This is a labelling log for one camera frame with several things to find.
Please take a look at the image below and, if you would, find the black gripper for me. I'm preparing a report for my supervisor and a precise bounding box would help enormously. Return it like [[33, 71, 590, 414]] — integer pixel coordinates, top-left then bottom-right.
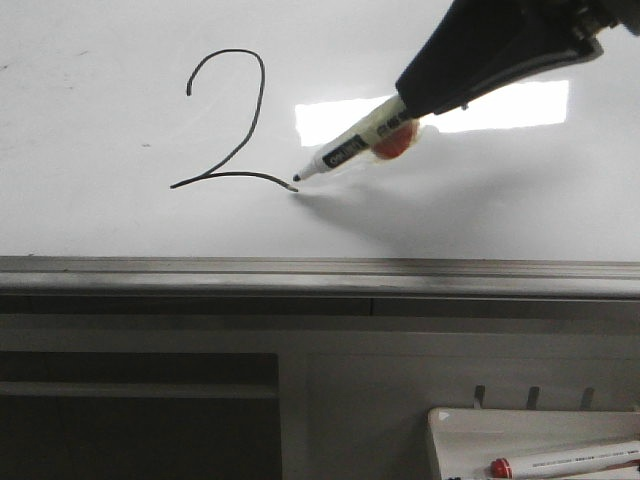
[[396, 0, 640, 118]]

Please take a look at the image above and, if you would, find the white whiteboard with aluminium frame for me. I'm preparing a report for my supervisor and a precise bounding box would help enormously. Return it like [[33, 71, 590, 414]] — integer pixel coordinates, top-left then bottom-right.
[[1, 1, 639, 299]]

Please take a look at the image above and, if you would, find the red capped whiteboard marker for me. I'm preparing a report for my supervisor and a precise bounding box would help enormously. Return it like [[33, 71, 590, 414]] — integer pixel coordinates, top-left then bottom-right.
[[489, 440, 639, 479]]

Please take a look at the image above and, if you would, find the black whiteboard marker with magnet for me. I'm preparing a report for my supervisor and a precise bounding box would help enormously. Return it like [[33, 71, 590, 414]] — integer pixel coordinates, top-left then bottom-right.
[[293, 95, 420, 182]]

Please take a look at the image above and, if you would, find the white marker tray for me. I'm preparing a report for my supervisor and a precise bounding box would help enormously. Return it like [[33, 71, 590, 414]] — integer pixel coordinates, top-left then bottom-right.
[[426, 408, 639, 479]]

